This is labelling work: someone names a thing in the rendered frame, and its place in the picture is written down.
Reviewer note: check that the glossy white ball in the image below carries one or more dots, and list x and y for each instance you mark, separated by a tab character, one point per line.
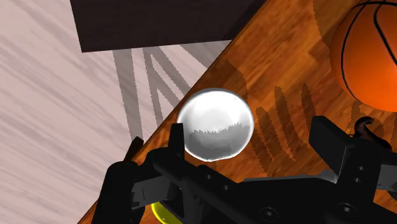
215	118

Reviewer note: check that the wooden table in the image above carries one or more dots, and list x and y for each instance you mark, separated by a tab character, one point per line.
279	52

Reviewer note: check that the dark brown curved object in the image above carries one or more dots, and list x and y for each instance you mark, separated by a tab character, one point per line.
364	127

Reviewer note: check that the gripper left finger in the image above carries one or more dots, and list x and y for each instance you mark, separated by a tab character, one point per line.
186	173

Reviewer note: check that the yellow round object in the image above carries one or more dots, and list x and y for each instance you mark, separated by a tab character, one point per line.
159	214

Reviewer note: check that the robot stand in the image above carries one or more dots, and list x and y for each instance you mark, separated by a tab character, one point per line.
155	21

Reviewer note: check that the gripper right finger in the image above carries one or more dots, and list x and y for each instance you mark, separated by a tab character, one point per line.
335	145

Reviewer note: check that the orange basketball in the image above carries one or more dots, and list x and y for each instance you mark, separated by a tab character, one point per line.
369	52

